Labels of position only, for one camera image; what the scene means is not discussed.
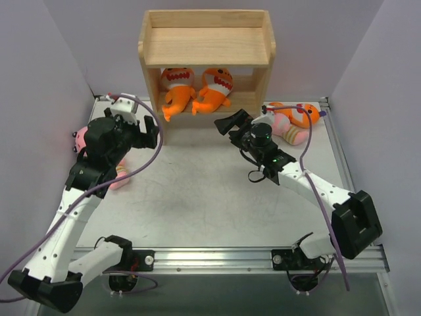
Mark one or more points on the orange shark plush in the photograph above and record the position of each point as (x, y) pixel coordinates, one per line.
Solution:
(302, 115)
(179, 90)
(217, 85)

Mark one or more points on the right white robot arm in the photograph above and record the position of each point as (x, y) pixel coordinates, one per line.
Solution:
(351, 218)

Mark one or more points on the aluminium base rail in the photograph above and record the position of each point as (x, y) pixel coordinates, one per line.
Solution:
(248, 261)

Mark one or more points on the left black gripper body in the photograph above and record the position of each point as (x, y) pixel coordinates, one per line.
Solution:
(142, 135)

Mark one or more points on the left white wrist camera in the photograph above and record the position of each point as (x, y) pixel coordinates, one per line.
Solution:
(125, 107)

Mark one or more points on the pink plush red polka-dot shirt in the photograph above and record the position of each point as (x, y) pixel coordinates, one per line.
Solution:
(79, 141)

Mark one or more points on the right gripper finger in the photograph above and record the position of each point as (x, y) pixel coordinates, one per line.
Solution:
(243, 117)
(224, 125)

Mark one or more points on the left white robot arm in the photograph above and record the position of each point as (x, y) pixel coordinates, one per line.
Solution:
(51, 277)

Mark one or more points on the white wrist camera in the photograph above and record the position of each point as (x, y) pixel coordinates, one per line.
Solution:
(125, 107)
(267, 118)

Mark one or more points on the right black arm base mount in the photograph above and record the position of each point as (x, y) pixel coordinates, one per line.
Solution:
(293, 259)

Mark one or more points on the pink plush striped shirt left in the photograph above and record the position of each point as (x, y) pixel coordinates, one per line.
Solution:
(121, 172)

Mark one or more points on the wooden three-tier shelf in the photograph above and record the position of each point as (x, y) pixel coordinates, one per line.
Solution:
(209, 38)

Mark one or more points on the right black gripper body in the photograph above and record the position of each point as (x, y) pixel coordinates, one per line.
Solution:
(237, 132)

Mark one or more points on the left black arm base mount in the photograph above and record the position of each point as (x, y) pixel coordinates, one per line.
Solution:
(138, 260)

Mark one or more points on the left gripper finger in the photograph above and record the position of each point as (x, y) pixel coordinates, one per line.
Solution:
(107, 112)
(152, 132)

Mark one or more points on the pink plush striped shirt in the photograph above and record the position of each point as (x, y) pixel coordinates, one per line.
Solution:
(282, 127)
(121, 172)

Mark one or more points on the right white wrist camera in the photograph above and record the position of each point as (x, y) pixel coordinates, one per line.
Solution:
(267, 118)

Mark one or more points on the pink plush striped shirt right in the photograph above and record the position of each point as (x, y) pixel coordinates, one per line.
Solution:
(282, 127)

